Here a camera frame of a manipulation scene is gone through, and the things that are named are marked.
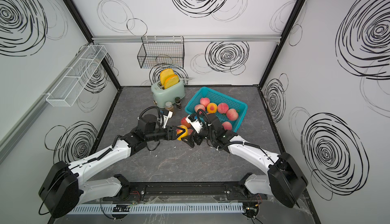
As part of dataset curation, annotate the aluminium wall rail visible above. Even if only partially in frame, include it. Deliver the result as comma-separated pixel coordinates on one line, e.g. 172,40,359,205
92,35,281,43

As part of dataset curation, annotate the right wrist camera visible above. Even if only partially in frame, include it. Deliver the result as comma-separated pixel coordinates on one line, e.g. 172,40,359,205
186,113,203,133

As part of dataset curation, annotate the rear yellow toast slice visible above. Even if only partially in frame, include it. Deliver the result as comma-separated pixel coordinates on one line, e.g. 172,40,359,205
160,68,175,85

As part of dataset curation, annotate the silver lid spice jar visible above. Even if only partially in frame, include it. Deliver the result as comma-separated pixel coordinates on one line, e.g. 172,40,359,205
165,101,174,113

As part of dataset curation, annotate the front yellow toast slice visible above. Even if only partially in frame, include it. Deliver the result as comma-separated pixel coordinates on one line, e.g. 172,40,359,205
164,74,180,89

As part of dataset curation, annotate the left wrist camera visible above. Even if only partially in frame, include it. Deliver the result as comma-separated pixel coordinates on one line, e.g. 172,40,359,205
159,109,173,129

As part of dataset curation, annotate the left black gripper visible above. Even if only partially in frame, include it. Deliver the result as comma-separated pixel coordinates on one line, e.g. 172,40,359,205
146,125,185,143

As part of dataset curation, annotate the white slotted cable duct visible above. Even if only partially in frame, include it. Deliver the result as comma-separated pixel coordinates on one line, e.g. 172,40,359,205
69,203,245,215

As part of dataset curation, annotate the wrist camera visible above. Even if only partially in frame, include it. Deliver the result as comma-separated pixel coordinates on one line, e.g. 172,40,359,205
186,113,203,133
159,109,173,129

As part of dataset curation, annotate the black wire wall basket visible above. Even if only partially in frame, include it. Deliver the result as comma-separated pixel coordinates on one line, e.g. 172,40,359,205
137,36,185,69

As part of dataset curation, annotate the yellow toast slice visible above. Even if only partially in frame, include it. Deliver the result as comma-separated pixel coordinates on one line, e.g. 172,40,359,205
164,74,180,89
160,68,175,85

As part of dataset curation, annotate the black lid spice bottle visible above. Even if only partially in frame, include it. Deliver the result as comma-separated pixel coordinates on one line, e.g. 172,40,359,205
175,97,182,109

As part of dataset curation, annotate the mint green toaster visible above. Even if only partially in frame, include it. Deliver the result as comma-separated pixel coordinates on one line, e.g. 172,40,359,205
151,80,185,108

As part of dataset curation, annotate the white mesh wall shelf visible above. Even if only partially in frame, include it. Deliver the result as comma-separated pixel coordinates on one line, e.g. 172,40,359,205
46,44,108,107

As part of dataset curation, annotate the teal plastic basket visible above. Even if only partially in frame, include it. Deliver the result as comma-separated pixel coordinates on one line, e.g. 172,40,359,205
185,87,248,132

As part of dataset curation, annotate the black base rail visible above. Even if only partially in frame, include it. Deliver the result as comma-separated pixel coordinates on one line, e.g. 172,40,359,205
112,181,268,202

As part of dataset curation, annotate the orange red wrinkled peach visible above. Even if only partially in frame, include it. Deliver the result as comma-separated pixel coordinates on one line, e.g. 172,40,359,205
180,117,192,129

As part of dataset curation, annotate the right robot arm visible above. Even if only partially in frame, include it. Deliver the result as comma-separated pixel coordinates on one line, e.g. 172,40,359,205
183,112,308,208

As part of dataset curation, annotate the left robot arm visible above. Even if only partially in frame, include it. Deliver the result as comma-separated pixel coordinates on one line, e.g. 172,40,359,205
39,114,188,219

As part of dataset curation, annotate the yellow peach red spot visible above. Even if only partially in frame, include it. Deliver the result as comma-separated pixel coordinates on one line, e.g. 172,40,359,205
176,125,189,141

